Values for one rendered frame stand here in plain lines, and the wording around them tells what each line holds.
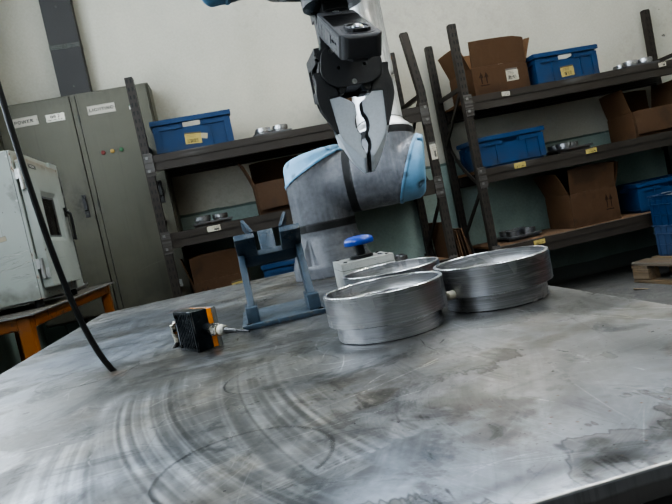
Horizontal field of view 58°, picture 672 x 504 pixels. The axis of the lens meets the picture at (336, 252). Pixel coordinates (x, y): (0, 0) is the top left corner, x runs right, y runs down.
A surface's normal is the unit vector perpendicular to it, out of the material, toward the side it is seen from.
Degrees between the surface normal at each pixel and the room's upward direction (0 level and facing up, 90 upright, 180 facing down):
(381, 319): 90
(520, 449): 0
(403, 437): 0
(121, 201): 90
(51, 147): 90
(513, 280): 90
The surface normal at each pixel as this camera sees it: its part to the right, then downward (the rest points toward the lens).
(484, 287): -0.36, 0.14
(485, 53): 0.23, 0.08
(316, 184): -0.15, 0.09
